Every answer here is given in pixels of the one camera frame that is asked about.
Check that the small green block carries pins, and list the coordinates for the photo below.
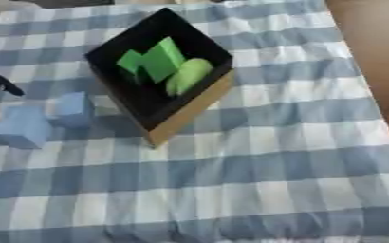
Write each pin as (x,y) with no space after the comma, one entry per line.
(128,62)

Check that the large blue block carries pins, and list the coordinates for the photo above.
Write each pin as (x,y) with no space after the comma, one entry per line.
(23,126)

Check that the large green block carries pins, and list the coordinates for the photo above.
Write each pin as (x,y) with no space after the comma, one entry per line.
(164,58)

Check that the light green oval toy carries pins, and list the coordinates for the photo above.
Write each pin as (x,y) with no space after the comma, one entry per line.
(189,76)

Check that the tan cardboard box black inside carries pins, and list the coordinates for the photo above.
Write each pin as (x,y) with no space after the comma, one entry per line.
(148,104)

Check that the small blue block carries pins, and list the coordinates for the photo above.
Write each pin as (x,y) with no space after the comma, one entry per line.
(73,109)

